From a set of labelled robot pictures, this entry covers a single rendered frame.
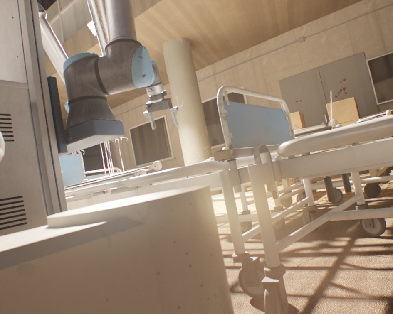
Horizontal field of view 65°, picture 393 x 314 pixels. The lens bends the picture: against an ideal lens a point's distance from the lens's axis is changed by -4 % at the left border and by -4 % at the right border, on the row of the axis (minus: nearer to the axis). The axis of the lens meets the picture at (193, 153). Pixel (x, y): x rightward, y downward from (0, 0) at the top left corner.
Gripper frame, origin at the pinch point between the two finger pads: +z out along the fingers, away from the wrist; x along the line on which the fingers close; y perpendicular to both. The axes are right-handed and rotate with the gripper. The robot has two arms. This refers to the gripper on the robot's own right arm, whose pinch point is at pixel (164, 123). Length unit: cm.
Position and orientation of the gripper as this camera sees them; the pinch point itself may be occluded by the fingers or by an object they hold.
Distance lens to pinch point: 174.8
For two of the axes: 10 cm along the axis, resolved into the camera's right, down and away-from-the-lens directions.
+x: 9.2, -0.9, -3.8
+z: 2.3, 9.1, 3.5
